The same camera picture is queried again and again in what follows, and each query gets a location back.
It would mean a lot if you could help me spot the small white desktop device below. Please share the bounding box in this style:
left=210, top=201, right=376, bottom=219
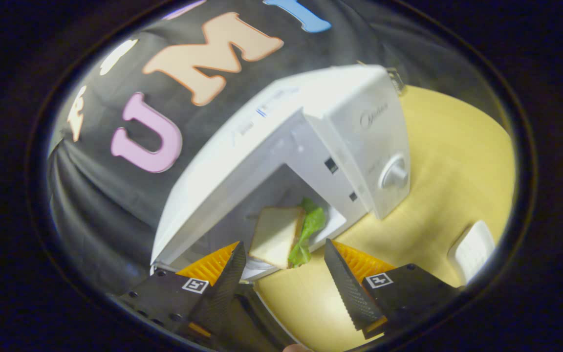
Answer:
left=447, top=220, right=496, bottom=285

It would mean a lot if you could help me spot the white bread sandwich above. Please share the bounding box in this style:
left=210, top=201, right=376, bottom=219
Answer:
left=249, top=206, right=306, bottom=269

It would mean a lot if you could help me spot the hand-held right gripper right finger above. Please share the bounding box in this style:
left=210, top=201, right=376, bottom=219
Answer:
left=324, top=239, right=462, bottom=340

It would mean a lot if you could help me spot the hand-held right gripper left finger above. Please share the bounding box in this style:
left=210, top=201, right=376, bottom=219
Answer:
left=115, top=241, right=248, bottom=338

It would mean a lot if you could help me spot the white microwave oven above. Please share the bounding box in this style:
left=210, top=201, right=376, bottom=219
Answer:
left=150, top=64, right=411, bottom=352

